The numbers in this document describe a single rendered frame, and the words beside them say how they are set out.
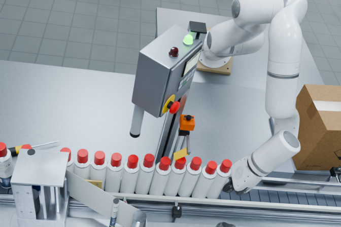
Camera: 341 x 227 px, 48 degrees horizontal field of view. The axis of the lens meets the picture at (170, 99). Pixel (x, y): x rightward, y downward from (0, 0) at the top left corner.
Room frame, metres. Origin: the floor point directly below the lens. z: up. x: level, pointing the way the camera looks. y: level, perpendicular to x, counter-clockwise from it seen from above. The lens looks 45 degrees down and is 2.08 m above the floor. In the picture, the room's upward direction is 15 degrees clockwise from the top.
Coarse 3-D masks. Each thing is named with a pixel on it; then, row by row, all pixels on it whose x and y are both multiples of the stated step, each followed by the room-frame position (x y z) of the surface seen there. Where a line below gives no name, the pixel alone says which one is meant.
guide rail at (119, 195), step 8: (152, 200) 0.68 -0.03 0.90; (160, 200) 0.68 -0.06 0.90; (168, 200) 0.69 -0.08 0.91; (184, 200) 0.70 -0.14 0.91; (192, 200) 0.71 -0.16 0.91; (200, 200) 0.72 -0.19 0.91; (208, 200) 0.72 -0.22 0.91; (216, 200) 0.73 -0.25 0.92; (224, 200) 0.74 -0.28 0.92; (232, 200) 0.75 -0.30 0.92; (280, 208) 0.78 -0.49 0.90; (288, 208) 0.79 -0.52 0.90; (296, 208) 0.79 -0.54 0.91; (304, 208) 0.80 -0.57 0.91; (312, 208) 0.80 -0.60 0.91; (320, 208) 0.81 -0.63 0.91; (328, 208) 0.82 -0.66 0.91; (336, 208) 0.83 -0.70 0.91
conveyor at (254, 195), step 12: (0, 192) 0.57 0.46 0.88; (12, 192) 0.59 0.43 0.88; (252, 192) 0.83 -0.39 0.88; (264, 192) 0.84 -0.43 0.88; (276, 192) 0.86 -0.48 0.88; (288, 192) 0.87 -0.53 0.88; (300, 192) 0.89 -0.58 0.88; (180, 204) 0.70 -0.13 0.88; (192, 204) 0.71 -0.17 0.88; (204, 204) 0.73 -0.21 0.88; (300, 204) 0.83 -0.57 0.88; (312, 204) 0.84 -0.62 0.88; (324, 204) 0.86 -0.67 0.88; (336, 204) 0.87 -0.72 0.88
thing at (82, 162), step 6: (78, 150) 0.67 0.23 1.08; (84, 150) 0.68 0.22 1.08; (78, 156) 0.65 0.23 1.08; (84, 156) 0.66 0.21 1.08; (78, 162) 0.65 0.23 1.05; (84, 162) 0.66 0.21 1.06; (90, 162) 0.67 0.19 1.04; (78, 168) 0.64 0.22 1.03; (84, 168) 0.65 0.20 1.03; (78, 174) 0.64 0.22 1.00; (84, 174) 0.65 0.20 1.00
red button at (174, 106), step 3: (171, 102) 0.73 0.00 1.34; (174, 102) 0.72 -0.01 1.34; (177, 102) 0.73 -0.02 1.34; (168, 105) 0.72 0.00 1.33; (171, 105) 0.72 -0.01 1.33; (174, 105) 0.72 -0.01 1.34; (177, 105) 0.72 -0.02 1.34; (168, 108) 0.72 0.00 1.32; (171, 108) 0.71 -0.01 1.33; (174, 108) 0.71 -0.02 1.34; (177, 108) 0.72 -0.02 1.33; (171, 111) 0.71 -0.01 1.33; (174, 111) 0.71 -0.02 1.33
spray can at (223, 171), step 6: (222, 162) 0.77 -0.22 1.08; (228, 162) 0.78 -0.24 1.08; (222, 168) 0.76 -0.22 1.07; (228, 168) 0.76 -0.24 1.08; (222, 174) 0.75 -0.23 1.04; (228, 174) 0.76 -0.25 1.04; (216, 180) 0.75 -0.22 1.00; (222, 180) 0.75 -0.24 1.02; (216, 186) 0.75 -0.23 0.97; (222, 186) 0.75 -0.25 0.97; (210, 192) 0.75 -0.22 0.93; (216, 192) 0.75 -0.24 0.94; (210, 198) 0.75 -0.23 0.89; (216, 198) 0.75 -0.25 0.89
